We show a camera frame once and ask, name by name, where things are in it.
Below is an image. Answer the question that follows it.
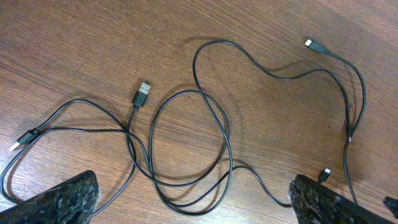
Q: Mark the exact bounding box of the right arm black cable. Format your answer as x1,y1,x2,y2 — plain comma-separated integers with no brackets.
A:
304,39,368,205

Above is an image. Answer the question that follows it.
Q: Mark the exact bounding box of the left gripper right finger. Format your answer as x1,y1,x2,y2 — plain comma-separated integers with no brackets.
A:
289,174,392,224

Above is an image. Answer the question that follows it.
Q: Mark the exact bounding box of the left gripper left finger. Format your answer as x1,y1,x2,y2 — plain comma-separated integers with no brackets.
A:
1,170,99,223

